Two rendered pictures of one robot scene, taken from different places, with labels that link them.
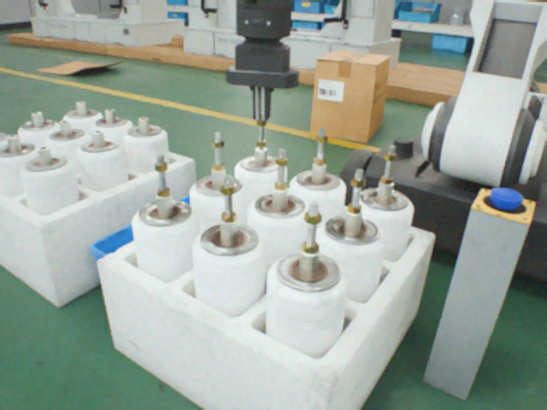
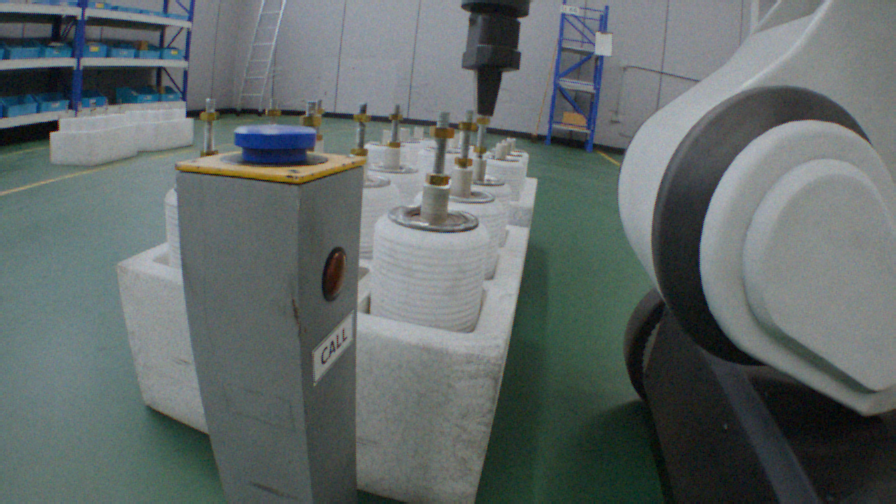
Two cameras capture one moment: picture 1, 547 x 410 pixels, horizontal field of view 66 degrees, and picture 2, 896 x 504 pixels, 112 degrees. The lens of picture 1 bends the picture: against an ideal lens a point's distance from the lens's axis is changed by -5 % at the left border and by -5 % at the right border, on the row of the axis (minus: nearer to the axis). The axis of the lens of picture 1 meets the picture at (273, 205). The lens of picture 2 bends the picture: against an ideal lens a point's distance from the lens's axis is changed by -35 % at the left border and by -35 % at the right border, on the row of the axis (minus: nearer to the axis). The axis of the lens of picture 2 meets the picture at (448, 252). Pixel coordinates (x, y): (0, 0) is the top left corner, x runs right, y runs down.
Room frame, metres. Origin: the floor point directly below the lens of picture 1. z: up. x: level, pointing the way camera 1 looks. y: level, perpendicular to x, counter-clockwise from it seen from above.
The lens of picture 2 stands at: (0.48, -0.52, 0.35)
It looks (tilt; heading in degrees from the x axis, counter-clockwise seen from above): 18 degrees down; 67
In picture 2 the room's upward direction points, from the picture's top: 6 degrees clockwise
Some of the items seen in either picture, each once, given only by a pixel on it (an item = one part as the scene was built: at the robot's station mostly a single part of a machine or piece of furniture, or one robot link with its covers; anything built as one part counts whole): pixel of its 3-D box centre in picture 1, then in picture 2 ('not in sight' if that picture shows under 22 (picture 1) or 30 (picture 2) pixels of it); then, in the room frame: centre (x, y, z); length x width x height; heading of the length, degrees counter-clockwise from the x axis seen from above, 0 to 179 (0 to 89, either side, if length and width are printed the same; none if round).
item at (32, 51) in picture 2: not in sight; (16, 51); (-2.29, 3.88, 0.90); 0.50 x 0.38 x 0.21; 146
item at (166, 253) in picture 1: (170, 266); not in sight; (0.55, 0.15, 0.16); 0.10 x 0.10 x 0.18
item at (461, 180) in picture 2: (319, 173); (461, 183); (0.68, -0.07, 0.26); 0.02 x 0.02 x 0.03
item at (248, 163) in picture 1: (261, 164); (476, 180); (0.74, 0.03, 0.25); 0.08 x 0.08 x 0.01
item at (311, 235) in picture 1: (311, 233); (209, 136); (0.42, -0.04, 0.30); 0.01 x 0.01 x 0.08
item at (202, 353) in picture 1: (276, 292); (351, 310); (0.58, -0.01, 0.09); 0.39 x 0.39 x 0.18; 57
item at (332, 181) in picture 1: (318, 180); (459, 195); (0.68, -0.07, 0.25); 0.08 x 0.08 x 0.01
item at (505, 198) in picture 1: (505, 200); (274, 147); (0.48, -0.29, 0.32); 0.04 x 0.04 x 0.02
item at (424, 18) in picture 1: (420, 12); not in sight; (5.28, -1.59, 0.36); 0.50 x 0.38 x 0.21; 149
